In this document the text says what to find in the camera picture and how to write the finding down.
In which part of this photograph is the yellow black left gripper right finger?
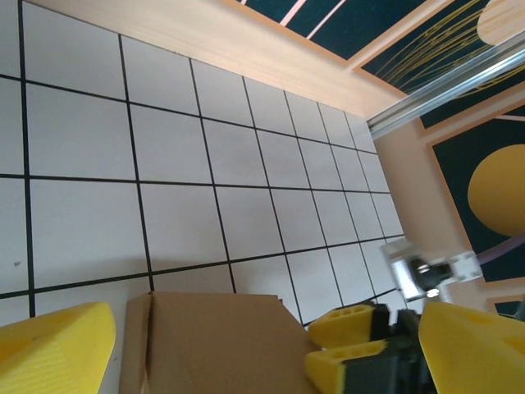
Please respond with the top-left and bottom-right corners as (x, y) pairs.
(418, 302), (525, 394)

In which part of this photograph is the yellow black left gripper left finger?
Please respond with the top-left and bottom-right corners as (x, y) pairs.
(0, 301), (118, 394)

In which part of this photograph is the brown cardboard paper box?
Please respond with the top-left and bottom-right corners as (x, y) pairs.
(118, 290), (326, 394)

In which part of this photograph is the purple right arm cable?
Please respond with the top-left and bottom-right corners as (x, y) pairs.
(477, 232), (525, 268)

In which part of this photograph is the aluminium corner post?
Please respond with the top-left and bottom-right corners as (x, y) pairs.
(366, 51), (525, 140)

